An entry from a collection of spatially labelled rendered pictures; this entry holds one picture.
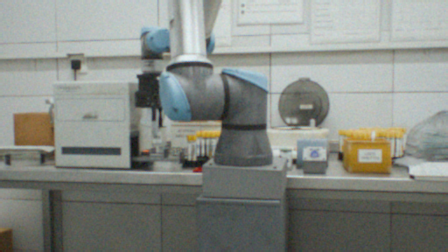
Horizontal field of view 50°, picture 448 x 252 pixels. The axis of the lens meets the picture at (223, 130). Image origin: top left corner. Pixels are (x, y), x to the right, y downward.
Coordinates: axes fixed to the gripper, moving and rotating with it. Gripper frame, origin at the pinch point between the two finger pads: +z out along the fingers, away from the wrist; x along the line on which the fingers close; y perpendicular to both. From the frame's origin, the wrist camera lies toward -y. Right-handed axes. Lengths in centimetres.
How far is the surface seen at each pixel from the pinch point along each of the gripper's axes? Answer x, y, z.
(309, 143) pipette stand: -7, -50, 4
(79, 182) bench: 5.6, 27.0, 17.0
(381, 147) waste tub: 0, -73, 4
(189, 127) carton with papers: -24.9, -3.9, -0.3
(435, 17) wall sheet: -59, -100, -44
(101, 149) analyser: 4.2, 19.4, 5.6
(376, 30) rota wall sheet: -59, -77, -40
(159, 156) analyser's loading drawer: 2.8, -1.0, 7.8
